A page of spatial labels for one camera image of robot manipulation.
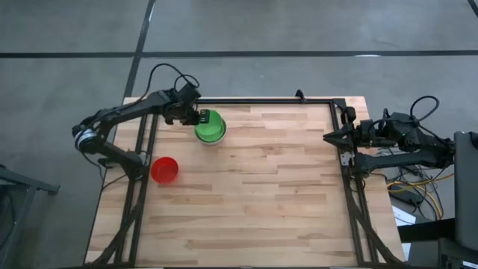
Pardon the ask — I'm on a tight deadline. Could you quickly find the black support beam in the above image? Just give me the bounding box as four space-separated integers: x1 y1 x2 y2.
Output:
397 218 457 243

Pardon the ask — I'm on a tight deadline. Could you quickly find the dark grey equipment case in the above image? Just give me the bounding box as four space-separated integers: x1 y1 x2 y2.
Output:
453 130 478 252

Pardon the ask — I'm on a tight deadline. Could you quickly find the black aluminium table frame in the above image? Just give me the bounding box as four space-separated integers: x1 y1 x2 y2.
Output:
84 97 406 268

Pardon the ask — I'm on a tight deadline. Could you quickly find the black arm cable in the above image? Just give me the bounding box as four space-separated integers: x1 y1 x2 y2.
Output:
409 95 441 124
143 62 201 102

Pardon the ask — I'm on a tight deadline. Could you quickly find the red plastic bowl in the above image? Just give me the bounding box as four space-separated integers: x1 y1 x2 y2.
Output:
150 156 180 185

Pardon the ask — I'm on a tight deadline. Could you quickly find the black power adapter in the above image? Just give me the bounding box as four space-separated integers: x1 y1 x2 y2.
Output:
391 190 425 206

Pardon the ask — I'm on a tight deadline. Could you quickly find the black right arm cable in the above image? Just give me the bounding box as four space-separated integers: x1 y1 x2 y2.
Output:
409 95 441 124

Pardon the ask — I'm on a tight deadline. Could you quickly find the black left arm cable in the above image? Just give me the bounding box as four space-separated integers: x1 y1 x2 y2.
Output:
143 62 201 102

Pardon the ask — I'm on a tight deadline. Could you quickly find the grey metal stand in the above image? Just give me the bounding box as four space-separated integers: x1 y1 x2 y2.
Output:
0 164 60 269

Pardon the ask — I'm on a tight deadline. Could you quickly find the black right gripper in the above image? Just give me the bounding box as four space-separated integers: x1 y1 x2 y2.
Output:
323 123 380 151

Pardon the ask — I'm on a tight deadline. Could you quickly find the white paper sheet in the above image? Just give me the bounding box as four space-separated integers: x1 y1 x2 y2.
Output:
391 205 418 227

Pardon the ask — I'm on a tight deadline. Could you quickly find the yellow cable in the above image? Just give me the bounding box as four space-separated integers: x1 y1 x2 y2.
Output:
386 173 455 221

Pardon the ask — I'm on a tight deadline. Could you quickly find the green plastic bowl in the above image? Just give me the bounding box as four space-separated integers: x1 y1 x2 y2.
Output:
194 109 227 143

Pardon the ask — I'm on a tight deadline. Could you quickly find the dark grey box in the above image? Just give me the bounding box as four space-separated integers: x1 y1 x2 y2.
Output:
437 238 478 269

